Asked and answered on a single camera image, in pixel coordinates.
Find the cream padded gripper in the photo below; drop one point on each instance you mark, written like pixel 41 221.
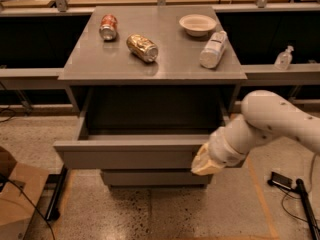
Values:
pixel 219 149

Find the grey top drawer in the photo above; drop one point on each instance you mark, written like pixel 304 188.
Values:
pixel 144 128

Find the grey drawer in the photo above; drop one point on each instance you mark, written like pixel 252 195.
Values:
pixel 153 177
pixel 144 128

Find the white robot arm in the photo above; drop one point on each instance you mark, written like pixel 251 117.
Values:
pixel 264 117

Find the grey lower drawer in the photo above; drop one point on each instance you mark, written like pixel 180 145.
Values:
pixel 153 177

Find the grey drawer cabinet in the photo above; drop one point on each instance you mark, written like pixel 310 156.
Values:
pixel 140 62

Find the black device on floor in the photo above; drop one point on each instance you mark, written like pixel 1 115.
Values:
pixel 280 181

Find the black floor pole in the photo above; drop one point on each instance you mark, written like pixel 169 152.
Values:
pixel 312 223

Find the white plastic bottle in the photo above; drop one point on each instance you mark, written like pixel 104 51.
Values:
pixel 211 54

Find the gold soda can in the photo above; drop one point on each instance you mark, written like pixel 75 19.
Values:
pixel 142 47

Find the clear sanitizer pump bottle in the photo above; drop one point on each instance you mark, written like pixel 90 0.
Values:
pixel 284 59

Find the grey long bench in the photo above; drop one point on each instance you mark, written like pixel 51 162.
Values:
pixel 33 77

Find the white paper bowl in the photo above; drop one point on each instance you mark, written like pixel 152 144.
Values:
pixel 197 25

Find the red soda can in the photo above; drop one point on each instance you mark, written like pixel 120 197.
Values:
pixel 108 27

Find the brown cardboard box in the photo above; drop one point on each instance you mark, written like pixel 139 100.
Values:
pixel 21 188

